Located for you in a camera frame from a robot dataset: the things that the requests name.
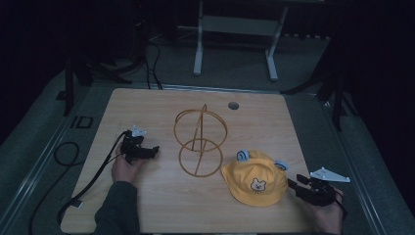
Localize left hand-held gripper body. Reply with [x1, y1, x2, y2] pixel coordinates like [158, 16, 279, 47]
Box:
[119, 123, 155, 165]

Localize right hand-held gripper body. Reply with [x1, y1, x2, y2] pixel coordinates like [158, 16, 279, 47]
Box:
[302, 166, 351, 208]

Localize yellow bear bucket hat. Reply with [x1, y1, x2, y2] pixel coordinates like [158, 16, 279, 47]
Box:
[220, 149, 290, 208]

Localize golden wire hat stand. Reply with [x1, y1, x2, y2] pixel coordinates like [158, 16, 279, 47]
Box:
[173, 104, 229, 178]

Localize person's left hand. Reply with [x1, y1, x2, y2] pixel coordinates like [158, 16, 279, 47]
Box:
[111, 143, 145, 186]

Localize person's right hand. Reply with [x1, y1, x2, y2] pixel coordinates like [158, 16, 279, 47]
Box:
[305, 186, 346, 235]

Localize black floor marker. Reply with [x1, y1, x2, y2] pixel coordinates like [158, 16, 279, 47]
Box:
[69, 116, 95, 129]

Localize black tripod stand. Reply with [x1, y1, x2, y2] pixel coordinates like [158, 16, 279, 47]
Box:
[279, 38, 360, 132]
[55, 55, 146, 118]

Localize metal frame rail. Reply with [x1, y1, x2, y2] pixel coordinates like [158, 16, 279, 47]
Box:
[0, 85, 96, 233]
[317, 92, 390, 235]

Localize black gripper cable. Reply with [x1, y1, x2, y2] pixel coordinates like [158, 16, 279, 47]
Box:
[57, 130, 131, 227]

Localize black looped floor cable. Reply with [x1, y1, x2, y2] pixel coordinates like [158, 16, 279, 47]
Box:
[28, 141, 81, 235]

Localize black background cables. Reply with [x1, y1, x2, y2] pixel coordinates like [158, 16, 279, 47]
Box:
[142, 40, 164, 91]

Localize white metal table frame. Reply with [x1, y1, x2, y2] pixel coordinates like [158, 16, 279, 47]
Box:
[193, 0, 290, 82]

